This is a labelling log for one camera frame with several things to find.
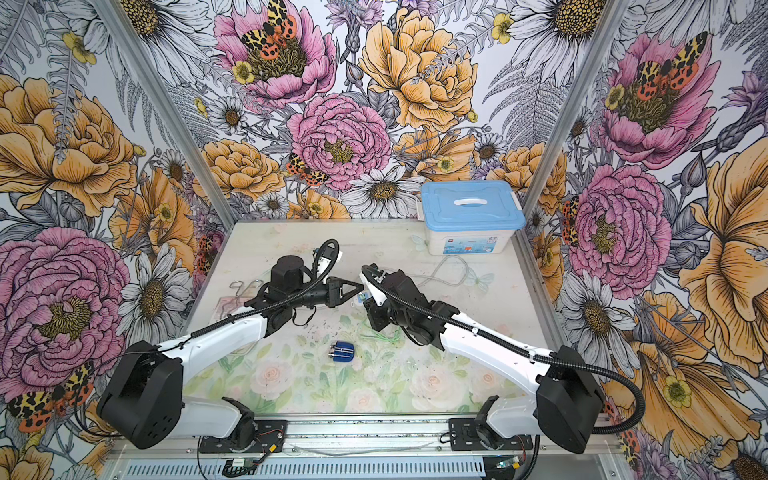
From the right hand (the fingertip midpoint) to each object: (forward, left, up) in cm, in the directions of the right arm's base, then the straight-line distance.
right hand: (368, 310), depth 79 cm
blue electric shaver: (-6, +8, -13) cm, 17 cm away
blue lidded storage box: (+33, -32, 0) cm, 46 cm away
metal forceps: (+19, +45, -15) cm, 51 cm away
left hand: (+3, +2, +2) cm, 4 cm away
